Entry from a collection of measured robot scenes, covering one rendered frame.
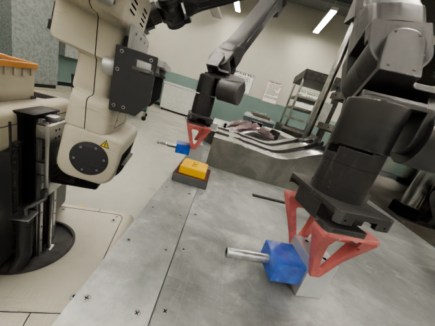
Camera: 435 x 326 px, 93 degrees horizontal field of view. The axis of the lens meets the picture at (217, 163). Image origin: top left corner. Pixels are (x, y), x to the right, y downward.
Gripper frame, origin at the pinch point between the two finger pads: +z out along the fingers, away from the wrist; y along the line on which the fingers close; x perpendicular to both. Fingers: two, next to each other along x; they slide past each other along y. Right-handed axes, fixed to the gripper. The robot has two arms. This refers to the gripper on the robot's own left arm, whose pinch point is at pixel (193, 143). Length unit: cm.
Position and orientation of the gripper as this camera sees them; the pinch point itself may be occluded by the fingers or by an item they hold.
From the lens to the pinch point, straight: 62.5
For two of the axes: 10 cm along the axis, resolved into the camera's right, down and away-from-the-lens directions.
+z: -2.8, 9.2, 2.9
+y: -1.7, -3.5, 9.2
